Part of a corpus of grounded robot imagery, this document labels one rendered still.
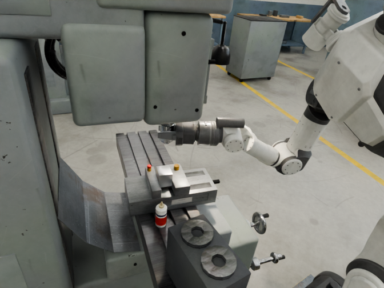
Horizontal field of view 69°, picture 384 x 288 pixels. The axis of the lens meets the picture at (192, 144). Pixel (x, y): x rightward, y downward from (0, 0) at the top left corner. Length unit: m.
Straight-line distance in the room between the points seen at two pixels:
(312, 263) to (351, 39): 1.86
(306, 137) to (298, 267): 1.39
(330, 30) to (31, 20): 0.72
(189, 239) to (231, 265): 0.13
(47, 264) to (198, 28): 0.77
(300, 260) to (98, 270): 1.55
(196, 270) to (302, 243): 1.79
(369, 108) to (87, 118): 0.68
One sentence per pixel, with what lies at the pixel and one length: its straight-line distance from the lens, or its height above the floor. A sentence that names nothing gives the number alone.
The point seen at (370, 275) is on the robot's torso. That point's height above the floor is 1.07.
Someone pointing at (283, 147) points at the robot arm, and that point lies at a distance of 1.13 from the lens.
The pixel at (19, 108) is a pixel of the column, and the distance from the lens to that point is 0.65.
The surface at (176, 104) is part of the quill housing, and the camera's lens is 0.83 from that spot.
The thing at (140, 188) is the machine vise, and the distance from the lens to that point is 1.11.
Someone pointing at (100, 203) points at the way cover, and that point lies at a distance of 1.21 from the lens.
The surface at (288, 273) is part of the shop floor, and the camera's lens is 2.24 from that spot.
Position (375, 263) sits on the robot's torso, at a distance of 0.98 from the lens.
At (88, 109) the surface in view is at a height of 1.39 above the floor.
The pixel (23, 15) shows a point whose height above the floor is 1.61.
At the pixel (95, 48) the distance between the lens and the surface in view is 0.72.
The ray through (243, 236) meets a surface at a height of 0.72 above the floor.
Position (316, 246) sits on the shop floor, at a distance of 2.50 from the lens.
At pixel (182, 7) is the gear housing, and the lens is 0.74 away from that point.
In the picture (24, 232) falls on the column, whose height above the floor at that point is 1.12.
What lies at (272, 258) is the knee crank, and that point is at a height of 0.51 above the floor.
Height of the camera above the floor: 1.72
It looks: 32 degrees down
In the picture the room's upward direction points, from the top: 6 degrees clockwise
